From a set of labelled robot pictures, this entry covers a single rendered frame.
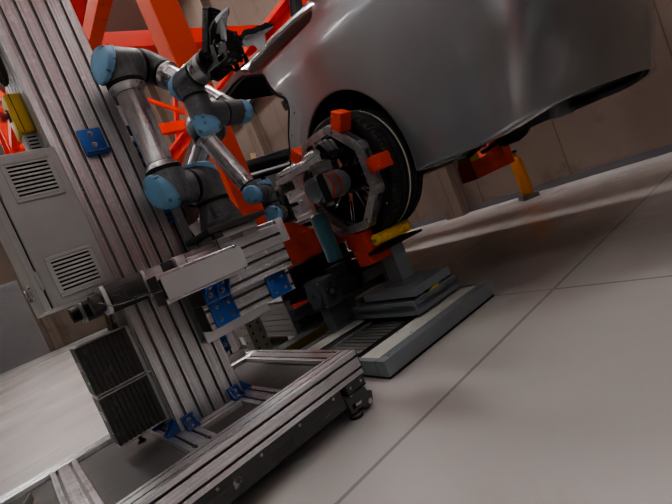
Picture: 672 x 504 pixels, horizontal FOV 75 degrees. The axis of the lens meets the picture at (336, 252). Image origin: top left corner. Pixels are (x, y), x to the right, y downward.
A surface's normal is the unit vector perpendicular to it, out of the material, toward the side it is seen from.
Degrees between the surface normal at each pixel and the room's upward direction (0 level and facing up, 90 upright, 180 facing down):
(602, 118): 90
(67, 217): 90
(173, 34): 90
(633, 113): 90
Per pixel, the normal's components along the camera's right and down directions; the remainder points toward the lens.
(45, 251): 0.59, -0.18
